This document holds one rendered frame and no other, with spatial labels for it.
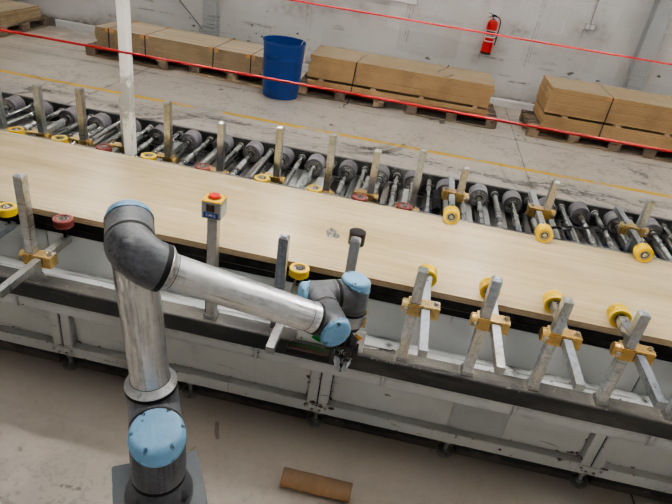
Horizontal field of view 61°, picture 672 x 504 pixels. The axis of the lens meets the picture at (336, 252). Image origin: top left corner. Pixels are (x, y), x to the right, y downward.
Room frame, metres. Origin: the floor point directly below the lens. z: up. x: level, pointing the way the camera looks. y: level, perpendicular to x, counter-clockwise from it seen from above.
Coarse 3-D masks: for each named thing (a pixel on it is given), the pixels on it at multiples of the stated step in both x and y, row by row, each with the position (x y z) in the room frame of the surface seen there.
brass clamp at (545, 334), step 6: (540, 330) 1.66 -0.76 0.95; (546, 330) 1.64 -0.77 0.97; (564, 330) 1.65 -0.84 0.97; (570, 330) 1.65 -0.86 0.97; (540, 336) 1.64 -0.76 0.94; (546, 336) 1.62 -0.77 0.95; (552, 336) 1.62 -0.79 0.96; (558, 336) 1.62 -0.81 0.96; (564, 336) 1.61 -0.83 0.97; (570, 336) 1.62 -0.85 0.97; (576, 336) 1.62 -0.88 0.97; (546, 342) 1.62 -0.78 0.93; (552, 342) 1.62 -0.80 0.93; (558, 342) 1.62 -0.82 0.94; (576, 342) 1.61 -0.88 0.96; (576, 348) 1.61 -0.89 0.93
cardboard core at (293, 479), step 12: (288, 468) 1.61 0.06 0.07; (288, 480) 1.56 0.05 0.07; (300, 480) 1.56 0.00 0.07; (312, 480) 1.56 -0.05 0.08; (324, 480) 1.57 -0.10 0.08; (336, 480) 1.58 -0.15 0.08; (312, 492) 1.54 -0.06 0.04; (324, 492) 1.53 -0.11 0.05; (336, 492) 1.53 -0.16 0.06; (348, 492) 1.54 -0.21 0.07
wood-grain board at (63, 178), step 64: (0, 192) 2.13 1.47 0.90; (64, 192) 2.21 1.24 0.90; (128, 192) 2.31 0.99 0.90; (192, 192) 2.41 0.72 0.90; (256, 192) 2.52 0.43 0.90; (256, 256) 1.95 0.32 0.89; (320, 256) 2.01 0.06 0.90; (384, 256) 2.09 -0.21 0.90; (448, 256) 2.18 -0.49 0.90; (512, 256) 2.27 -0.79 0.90; (576, 256) 2.37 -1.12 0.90; (576, 320) 1.83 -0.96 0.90
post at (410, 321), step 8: (424, 272) 1.67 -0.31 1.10; (416, 280) 1.67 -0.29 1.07; (424, 280) 1.67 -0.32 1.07; (416, 288) 1.67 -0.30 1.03; (416, 296) 1.67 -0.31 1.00; (408, 320) 1.67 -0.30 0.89; (408, 328) 1.67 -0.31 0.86; (408, 336) 1.67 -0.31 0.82; (400, 344) 1.67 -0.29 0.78; (408, 344) 1.67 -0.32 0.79; (400, 352) 1.67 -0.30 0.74
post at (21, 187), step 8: (16, 176) 1.82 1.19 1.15; (24, 176) 1.83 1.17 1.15; (16, 184) 1.81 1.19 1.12; (24, 184) 1.82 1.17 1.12; (16, 192) 1.81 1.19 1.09; (24, 192) 1.82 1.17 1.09; (16, 200) 1.81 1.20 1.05; (24, 200) 1.81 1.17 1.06; (24, 208) 1.81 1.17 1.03; (24, 216) 1.81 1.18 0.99; (32, 216) 1.84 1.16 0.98; (24, 224) 1.81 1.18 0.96; (32, 224) 1.83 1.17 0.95; (24, 232) 1.81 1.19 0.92; (32, 232) 1.83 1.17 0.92; (24, 240) 1.81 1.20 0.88; (32, 240) 1.82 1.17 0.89; (24, 248) 1.81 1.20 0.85; (32, 248) 1.81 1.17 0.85; (40, 272) 1.84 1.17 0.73
